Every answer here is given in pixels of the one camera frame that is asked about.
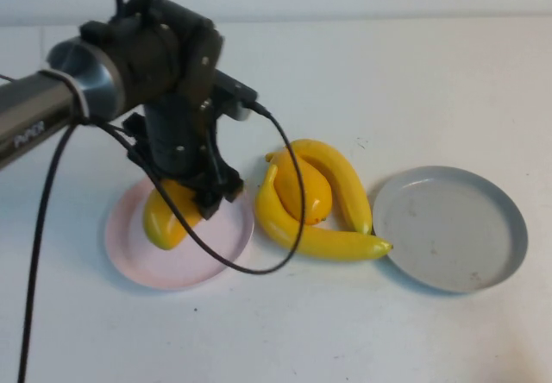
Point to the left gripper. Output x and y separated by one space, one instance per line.
177 141

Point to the orange-yellow mango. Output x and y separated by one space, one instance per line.
166 223
308 193

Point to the yellow banana with pale tip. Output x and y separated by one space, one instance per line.
315 240

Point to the yellow banana with green tip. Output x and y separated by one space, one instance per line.
345 176

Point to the pink round plate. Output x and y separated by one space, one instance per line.
215 245

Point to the grey round plate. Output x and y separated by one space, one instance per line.
448 232

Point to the white zip tie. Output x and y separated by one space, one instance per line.
80 96

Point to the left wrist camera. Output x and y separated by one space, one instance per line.
233 94

